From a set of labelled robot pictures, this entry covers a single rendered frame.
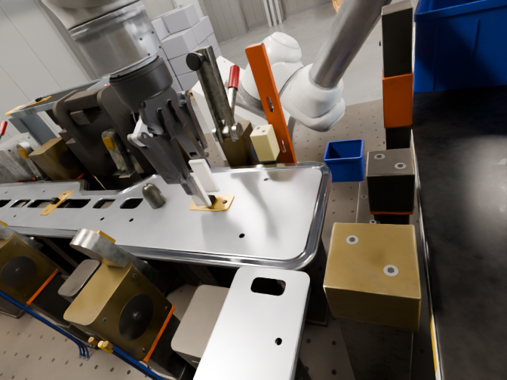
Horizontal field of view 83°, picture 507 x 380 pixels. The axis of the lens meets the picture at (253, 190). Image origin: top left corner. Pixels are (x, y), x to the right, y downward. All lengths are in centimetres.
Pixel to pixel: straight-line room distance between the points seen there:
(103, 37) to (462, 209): 43
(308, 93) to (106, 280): 78
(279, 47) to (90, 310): 91
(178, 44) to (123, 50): 405
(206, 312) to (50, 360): 65
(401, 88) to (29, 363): 106
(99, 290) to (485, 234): 45
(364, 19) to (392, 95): 36
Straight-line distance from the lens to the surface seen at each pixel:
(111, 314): 43
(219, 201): 51
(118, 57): 38
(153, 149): 41
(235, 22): 770
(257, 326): 35
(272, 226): 43
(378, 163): 37
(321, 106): 100
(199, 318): 41
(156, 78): 40
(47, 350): 103
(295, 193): 47
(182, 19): 471
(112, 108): 75
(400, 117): 51
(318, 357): 65
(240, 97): 116
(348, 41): 86
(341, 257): 30
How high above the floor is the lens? 130
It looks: 37 degrees down
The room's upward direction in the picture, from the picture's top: 23 degrees counter-clockwise
